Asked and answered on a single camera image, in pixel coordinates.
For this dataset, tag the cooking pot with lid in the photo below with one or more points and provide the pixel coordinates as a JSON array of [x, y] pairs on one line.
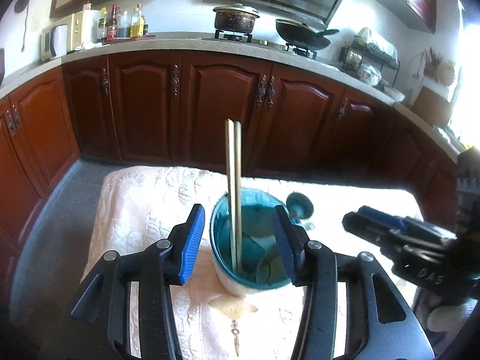
[[236, 18]]

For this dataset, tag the black wok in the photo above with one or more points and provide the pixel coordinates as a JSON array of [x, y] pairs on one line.
[[302, 36]]

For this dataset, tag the right hand white glove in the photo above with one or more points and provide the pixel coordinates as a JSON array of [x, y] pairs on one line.
[[450, 318]]

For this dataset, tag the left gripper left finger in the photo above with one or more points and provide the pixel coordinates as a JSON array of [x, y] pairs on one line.
[[167, 262]]

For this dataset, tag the dish rack with dishes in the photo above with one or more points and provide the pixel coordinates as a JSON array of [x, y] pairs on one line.
[[368, 46]]

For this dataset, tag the condiment bottles group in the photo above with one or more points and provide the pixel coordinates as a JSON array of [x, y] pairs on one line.
[[116, 24]]

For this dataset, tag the bamboo chopstick pair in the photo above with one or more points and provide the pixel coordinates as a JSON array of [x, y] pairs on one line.
[[230, 167], [237, 141]]

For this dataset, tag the quilted pink tablecloth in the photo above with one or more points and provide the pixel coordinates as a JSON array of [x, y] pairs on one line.
[[141, 204]]

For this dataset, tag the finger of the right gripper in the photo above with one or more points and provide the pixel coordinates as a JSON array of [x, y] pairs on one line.
[[373, 226]]

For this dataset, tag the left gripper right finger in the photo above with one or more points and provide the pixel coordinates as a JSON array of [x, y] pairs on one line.
[[311, 265]]

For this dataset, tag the beige microwave oven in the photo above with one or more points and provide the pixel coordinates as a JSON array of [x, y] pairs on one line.
[[73, 32]]

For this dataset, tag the white cup teal rim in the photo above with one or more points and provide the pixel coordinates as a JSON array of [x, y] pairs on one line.
[[261, 267]]

